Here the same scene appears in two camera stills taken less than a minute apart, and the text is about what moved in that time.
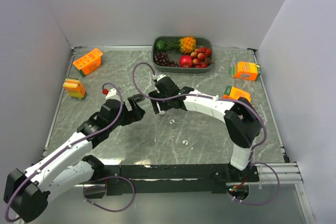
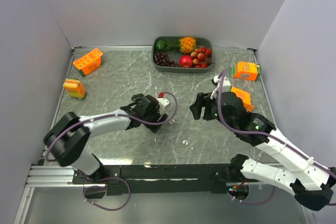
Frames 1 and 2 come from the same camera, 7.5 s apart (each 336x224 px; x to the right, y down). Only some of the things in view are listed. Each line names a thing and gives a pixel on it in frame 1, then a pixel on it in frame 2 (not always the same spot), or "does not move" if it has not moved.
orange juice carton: x=89 y=62 does not move
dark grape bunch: x=161 y=59 does not move
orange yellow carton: x=75 y=88 does not move
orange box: x=234 y=93 to x=245 y=97
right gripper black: x=156 y=107 to x=202 y=99
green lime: x=160 y=45 does not move
